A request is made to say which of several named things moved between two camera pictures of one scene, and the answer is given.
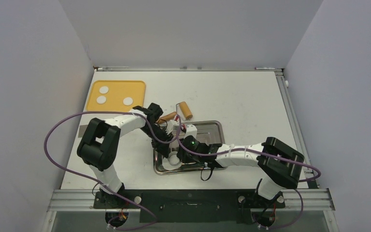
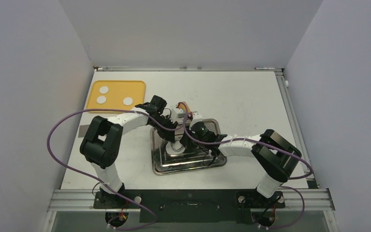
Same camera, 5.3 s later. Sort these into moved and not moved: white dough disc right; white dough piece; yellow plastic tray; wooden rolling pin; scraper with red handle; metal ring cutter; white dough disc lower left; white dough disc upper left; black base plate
Moved: metal ring cutter; wooden rolling pin; white dough piece
Not moved: white dough disc upper left; white dough disc right; black base plate; scraper with red handle; yellow plastic tray; white dough disc lower left
